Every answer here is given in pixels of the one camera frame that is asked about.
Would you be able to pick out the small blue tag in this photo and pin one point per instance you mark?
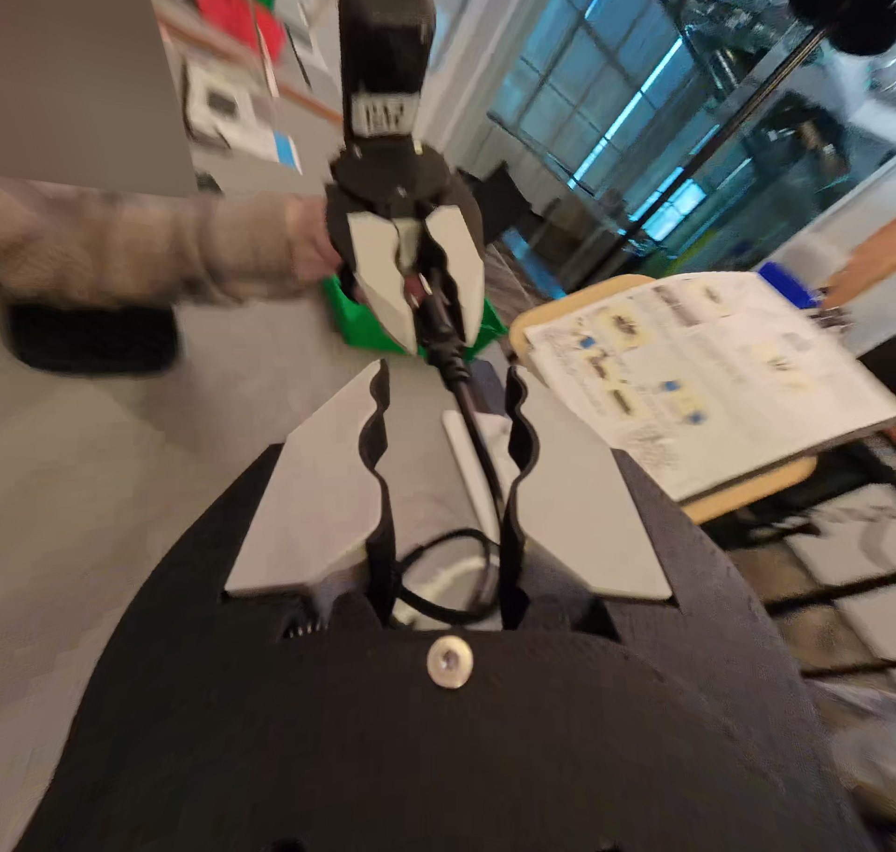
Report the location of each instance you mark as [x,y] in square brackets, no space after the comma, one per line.
[288,152]

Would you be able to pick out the white stand with wooden board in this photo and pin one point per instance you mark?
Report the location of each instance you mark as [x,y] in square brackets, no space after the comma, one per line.
[770,477]

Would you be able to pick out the red plastic bin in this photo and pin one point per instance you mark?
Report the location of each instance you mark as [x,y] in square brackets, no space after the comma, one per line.
[238,11]

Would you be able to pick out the white papers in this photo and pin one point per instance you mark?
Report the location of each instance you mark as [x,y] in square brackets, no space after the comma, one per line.
[245,138]

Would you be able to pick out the black padded armrest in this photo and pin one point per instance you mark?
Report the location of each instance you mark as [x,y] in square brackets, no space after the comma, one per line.
[91,341]

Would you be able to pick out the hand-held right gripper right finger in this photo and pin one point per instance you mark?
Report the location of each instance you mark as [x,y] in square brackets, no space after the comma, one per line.
[588,516]

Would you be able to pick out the black upright panel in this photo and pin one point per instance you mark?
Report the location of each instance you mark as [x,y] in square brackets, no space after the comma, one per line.
[511,201]

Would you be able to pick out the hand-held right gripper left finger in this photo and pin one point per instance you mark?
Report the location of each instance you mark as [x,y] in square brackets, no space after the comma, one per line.
[308,516]

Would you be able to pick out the printed instruction sheet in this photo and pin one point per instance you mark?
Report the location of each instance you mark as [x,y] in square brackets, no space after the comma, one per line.
[735,376]

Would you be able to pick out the person's left forearm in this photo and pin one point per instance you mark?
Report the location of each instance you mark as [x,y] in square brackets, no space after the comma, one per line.
[140,250]

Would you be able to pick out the person's left hand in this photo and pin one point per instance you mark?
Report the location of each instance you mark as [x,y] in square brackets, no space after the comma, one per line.
[308,236]

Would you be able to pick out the blue and white object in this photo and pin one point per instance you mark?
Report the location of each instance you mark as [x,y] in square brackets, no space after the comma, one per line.
[784,285]

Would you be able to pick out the black power plug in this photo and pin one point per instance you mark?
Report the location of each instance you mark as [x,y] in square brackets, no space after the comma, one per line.
[441,334]

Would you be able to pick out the black round-headed pole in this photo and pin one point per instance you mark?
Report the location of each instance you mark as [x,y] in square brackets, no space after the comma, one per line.
[847,4]

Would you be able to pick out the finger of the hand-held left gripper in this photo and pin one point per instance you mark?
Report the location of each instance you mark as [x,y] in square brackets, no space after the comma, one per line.
[371,257]
[462,257]

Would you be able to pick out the small black box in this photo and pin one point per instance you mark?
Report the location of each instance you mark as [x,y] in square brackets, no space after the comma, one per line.
[220,101]

